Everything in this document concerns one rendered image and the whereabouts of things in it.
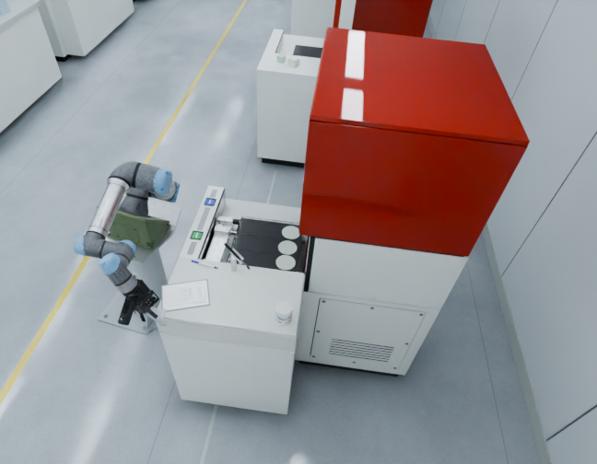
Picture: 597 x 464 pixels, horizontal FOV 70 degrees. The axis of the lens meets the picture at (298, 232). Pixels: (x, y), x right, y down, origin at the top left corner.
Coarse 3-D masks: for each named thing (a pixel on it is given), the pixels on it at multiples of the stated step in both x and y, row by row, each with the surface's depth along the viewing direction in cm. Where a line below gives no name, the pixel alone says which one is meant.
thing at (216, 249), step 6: (216, 234) 231; (216, 240) 228; (222, 240) 228; (210, 246) 225; (216, 246) 225; (222, 246) 225; (210, 252) 222; (216, 252) 222; (222, 252) 222; (210, 258) 219; (216, 258) 220; (222, 258) 223
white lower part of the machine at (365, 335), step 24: (312, 312) 229; (336, 312) 226; (360, 312) 223; (384, 312) 221; (408, 312) 218; (432, 312) 216; (312, 336) 246; (336, 336) 243; (360, 336) 240; (384, 336) 237; (408, 336) 234; (312, 360) 267; (336, 360) 263; (360, 360) 259; (384, 360) 256; (408, 360) 253
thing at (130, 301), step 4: (128, 296) 167; (132, 296) 166; (124, 300) 168; (128, 300) 166; (132, 300) 166; (124, 304) 167; (128, 304) 165; (132, 304) 166; (124, 308) 166; (128, 308) 165; (132, 308) 166; (124, 312) 165; (128, 312) 164; (132, 312) 166; (120, 316) 165; (124, 316) 164; (128, 316) 165; (120, 320) 165; (124, 320) 163; (128, 320) 165; (124, 324) 164; (128, 324) 165
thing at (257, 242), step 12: (240, 228) 232; (252, 228) 233; (264, 228) 234; (276, 228) 234; (240, 240) 226; (252, 240) 227; (264, 240) 228; (276, 240) 228; (288, 240) 229; (300, 240) 229; (240, 252) 221; (252, 252) 221; (264, 252) 222; (276, 252) 222; (240, 264) 215; (252, 264) 216; (264, 264) 216
